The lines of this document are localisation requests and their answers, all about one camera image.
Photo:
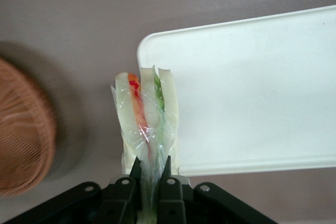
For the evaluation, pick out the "white plastic tray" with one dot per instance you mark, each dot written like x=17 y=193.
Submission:
x=249 y=98

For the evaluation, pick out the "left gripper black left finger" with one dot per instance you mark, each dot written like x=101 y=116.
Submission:
x=118 y=200

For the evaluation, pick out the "plastic sandwich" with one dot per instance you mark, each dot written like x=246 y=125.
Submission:
x=131 y=119

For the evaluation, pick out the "brown wicker basket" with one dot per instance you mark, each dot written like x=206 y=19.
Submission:
x=21 y=134

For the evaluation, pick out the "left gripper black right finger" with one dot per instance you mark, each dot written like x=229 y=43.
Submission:
x=170 y=200

